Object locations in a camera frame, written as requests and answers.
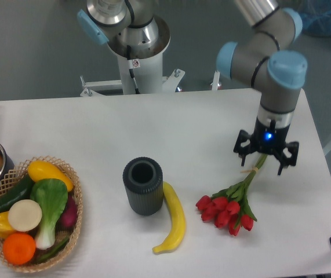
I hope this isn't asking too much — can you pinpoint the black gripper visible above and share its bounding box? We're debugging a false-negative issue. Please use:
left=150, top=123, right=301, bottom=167
left=233, top=119, right=299, bottom=175

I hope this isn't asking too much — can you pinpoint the red tulip bouquet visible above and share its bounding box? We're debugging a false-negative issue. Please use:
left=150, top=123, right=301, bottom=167
left=195, top=154, right=267, bottom=236

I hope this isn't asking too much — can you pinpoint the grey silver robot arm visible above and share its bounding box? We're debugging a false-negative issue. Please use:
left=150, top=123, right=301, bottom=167
left=77, top=1, right=308, bottom=169

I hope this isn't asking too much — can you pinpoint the yellow banana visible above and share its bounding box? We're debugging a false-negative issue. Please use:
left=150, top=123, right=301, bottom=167
left=152, top=182, right=187, bottom=254

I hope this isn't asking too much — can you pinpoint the dark grey ribbed vase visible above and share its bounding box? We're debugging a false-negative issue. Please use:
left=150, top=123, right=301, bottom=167
left=122, top=157, right=164, bottom=216

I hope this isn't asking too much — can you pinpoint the purple red sweet potato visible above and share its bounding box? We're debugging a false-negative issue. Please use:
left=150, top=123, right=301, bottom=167
left=59, top=195, right=78, bottom=228

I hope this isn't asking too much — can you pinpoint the green bok choy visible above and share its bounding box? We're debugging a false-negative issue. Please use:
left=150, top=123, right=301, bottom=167
left=30, top=178, right=68, bottom=250

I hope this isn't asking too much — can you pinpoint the green chili pepper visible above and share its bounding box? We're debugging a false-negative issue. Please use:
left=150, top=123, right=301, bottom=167
left=34, top=237, right=70, bottom=264

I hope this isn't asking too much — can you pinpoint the yellow squash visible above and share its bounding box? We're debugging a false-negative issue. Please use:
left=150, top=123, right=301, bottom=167
left=27, top=160, right=74, bottom=192

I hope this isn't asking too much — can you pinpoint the woven wicker basket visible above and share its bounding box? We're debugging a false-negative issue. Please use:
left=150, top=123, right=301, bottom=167
left=0, top=156, right=83, bottom=273

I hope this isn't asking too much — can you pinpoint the dark green cucumber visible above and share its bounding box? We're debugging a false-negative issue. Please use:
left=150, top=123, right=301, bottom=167
left=0, top=174, right=34, bottom=213

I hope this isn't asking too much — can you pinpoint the white round onion slice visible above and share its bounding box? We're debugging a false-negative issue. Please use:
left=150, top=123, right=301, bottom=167
left=8, top=199, right=42, bottom=232

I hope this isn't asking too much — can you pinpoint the orange fruit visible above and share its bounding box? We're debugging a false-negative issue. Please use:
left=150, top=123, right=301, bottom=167
left=2, top=232, right=36, bottom=265

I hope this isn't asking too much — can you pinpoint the yellow bell pepper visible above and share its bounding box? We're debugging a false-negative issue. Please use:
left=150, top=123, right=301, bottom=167
left=0, top=211, right=17, bottom=239

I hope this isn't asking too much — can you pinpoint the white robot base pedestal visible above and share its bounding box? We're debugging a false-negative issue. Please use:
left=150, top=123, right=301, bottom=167
left=80, top=52, right=185, bottom=97

